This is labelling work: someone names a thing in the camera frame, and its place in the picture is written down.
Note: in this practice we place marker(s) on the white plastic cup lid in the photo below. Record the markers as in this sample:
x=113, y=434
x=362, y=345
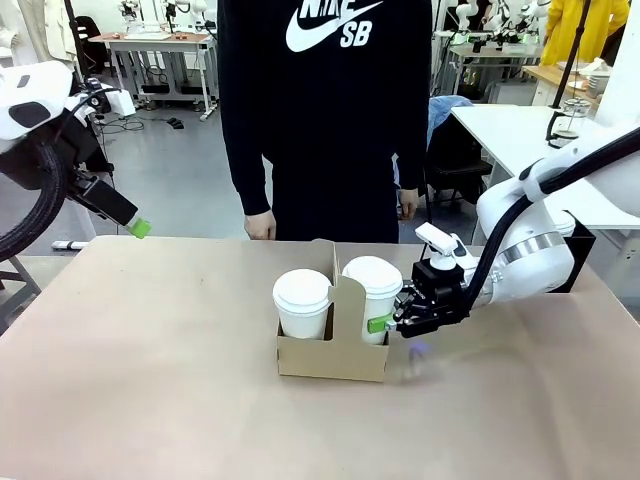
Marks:
x=372, y=275
x=302, y=290

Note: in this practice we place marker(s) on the brown-topped background workbench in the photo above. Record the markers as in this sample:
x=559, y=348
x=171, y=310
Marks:
x=155, y=42

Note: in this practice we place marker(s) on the black slanted stand pole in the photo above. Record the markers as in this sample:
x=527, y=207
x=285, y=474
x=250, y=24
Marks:
x=572, y=55

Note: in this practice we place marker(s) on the white side table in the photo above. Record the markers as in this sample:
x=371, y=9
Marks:
x=500, y=130

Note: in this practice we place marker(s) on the person's left hand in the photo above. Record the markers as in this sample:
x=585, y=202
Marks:
x=407, y=205

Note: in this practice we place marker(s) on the hanging white coat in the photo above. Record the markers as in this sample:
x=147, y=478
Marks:
x=30, y=30

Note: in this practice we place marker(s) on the blue cloth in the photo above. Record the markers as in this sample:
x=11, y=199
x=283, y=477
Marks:
x=442, y=112

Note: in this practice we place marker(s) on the black office chair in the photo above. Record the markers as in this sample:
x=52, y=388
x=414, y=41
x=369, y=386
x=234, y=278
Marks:
x=450, y=170

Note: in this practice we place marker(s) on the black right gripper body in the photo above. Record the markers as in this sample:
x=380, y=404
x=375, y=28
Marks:
x=435, y=300

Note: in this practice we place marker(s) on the black Nike SB hoodie torso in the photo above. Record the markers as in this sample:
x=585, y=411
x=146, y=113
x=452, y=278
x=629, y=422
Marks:
x=325, y=100

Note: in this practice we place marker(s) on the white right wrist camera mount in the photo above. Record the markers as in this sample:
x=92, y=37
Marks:
x=440, y=245

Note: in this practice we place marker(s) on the glass french press with coffee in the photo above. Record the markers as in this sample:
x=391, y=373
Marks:
x=570, y=122

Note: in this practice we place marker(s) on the person's left forearm black sleeve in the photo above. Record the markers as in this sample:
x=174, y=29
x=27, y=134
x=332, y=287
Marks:
x=412, y=145

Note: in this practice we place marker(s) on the white paper cup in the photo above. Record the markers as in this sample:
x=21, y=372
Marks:
x=302, y=322
x=376, y=310

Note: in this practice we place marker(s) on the brown cardboard cup carrier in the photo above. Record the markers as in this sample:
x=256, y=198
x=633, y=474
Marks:
x=345, y=355

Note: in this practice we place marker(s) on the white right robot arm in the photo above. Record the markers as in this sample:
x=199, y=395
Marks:
x=530, y=260

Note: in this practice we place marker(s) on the person's right forearm black sleeve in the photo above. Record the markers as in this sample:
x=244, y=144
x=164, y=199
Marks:
x=250, y=170

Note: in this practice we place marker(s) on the person in yellow jacket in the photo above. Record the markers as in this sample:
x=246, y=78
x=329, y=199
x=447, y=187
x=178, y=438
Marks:
x=570, y=35

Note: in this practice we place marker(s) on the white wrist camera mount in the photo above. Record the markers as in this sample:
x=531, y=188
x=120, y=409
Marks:
x=440, y=245
x=121, y=102

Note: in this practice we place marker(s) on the black item on floor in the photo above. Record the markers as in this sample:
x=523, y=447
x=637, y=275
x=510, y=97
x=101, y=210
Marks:
x=176, y=123

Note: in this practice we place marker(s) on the black tripod pole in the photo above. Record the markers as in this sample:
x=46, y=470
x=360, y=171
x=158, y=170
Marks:
x=80, y=40

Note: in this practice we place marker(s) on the wooden table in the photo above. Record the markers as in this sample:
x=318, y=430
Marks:
x=550, y=82

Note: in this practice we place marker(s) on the person's right hand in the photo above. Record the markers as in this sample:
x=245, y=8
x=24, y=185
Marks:
x=260, y=225

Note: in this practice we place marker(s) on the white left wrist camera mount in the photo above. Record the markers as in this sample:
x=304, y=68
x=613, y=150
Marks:
x=121, y=102

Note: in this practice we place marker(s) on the black box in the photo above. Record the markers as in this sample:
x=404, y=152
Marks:
x=582, y=250

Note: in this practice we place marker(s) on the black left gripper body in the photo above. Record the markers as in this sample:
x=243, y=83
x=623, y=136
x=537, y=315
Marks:
x=107, y=200

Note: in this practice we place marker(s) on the white background bench with robots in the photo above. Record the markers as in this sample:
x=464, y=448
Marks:
x=495, y=50

